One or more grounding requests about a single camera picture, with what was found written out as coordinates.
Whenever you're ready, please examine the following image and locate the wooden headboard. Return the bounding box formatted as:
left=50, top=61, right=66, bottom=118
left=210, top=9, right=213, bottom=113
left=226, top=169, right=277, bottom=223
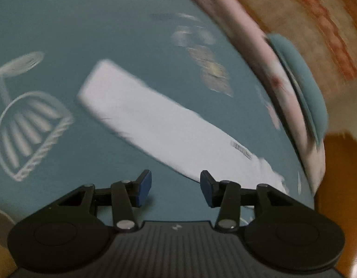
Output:
left=315, top=133, right=357, bottom=277

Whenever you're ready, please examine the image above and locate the teal pillow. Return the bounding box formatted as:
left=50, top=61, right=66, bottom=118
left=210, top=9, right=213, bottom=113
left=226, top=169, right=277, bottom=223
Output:
left=267, top=34, right=329, bottom=146

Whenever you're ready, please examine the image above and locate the pink floral folded quilt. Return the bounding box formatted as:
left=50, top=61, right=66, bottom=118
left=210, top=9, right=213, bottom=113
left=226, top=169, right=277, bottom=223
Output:
left=193, top=0, right=326, bottom=193

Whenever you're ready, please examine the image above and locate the teal floral bed sheet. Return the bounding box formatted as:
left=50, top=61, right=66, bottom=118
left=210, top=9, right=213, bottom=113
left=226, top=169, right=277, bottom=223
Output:
left=0, top=0, right=314, bottom=234

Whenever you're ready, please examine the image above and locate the white long-sleeve shirt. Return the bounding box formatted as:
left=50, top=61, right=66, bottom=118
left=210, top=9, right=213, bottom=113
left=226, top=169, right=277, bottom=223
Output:
left=78, top=60, right=289, bottom=194

